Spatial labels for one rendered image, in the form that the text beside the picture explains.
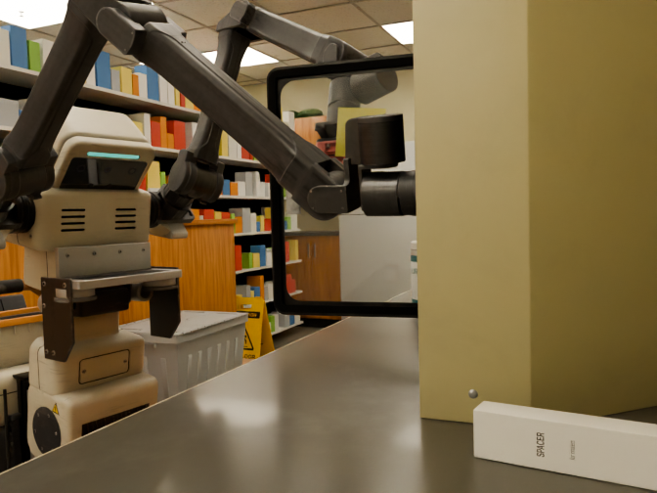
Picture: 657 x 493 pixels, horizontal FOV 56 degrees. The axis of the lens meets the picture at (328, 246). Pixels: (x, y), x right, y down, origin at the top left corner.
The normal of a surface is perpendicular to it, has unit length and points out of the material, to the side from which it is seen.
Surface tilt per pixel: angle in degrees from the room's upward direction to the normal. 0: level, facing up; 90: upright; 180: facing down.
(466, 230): 90
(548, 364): 90
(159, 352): 95
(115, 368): 98
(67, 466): 0
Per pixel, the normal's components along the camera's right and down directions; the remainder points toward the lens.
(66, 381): 0.81, 0.15
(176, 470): -0.03, -1.00
